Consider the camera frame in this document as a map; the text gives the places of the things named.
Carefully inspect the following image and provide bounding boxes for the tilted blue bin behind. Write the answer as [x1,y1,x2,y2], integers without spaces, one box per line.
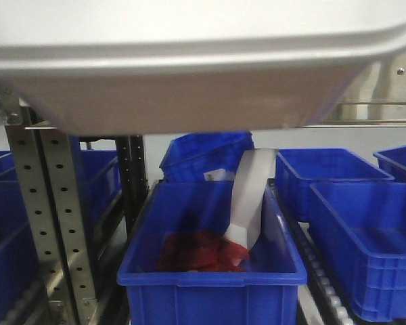
[160,131,254,183]

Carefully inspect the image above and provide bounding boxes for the blue bin right rear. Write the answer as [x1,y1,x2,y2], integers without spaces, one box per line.
[275,148,394,223]

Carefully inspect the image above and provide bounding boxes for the blue bin with red cloth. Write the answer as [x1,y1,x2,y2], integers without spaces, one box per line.
[116,179,308,325]

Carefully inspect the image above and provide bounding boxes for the steel perforated shelf upright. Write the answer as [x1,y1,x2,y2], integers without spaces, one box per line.
[0,81,99,325]

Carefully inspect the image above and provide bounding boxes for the blue bin right front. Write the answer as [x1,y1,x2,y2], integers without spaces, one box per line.
[309,183,406,322]

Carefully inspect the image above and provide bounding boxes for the blue bin far right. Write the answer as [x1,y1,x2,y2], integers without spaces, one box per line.
[373,145,406,183]

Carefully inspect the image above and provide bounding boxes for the blue bin left shelf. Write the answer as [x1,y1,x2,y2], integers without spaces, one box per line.
[0,150,120,321]

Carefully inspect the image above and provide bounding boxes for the red cloth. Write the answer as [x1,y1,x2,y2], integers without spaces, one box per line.
[156,230,250,272]

